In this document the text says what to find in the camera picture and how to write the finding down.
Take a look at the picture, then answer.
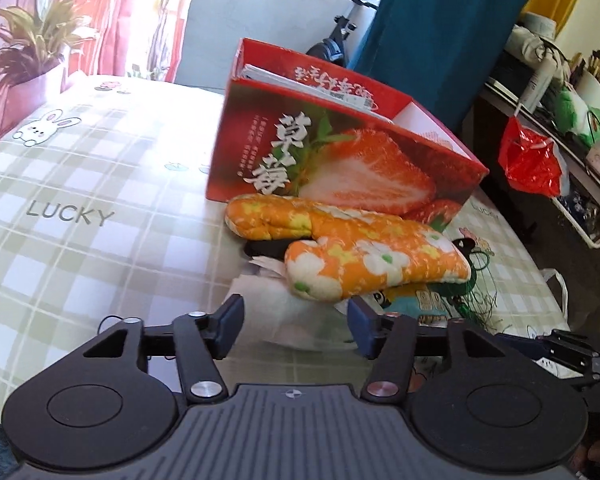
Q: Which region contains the orange floral oven mitt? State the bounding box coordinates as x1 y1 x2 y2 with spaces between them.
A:
225 194 471 302

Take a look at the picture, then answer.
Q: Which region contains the white wire rack shelf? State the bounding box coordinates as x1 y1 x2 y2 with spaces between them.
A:
479 77 600 249

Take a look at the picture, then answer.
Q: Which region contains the black exercise bike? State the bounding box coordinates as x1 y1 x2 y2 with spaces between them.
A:
279 0 389 68

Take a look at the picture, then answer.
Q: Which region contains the white brush holder cup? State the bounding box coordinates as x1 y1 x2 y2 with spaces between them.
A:
576 70 600 110

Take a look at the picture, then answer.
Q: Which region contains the white spray bottle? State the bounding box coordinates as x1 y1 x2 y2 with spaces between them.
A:
519 54 557 114

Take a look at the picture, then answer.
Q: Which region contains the teal curtain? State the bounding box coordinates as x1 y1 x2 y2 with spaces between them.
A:
349 0 528 130

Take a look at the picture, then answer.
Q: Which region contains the beige drawstring pouch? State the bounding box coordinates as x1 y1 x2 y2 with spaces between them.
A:
504 12 571 81

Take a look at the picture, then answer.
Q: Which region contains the potted green plant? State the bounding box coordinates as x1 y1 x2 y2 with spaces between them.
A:
0 0 98 138

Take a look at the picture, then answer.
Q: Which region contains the red strawberry cardboard box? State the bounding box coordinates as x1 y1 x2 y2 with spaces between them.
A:
206 38 488 231

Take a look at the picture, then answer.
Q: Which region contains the green plush toy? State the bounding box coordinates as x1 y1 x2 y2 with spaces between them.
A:
554 84 600 148

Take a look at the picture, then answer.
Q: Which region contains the checked bunny tablecloth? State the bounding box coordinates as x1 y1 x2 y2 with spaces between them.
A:
0 74 571 424

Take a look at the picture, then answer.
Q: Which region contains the light blue snack packet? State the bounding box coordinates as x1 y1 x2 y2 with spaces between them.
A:
363 284 450 325

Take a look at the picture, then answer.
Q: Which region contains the red plastic bag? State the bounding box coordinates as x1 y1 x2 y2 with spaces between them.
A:
498 116 569 198

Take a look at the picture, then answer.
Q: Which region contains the green tassel cord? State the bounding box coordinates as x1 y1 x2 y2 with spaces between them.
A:
442 236 502 328

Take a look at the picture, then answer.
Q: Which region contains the white tissue paper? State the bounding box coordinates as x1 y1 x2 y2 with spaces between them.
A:
228 257 355 352

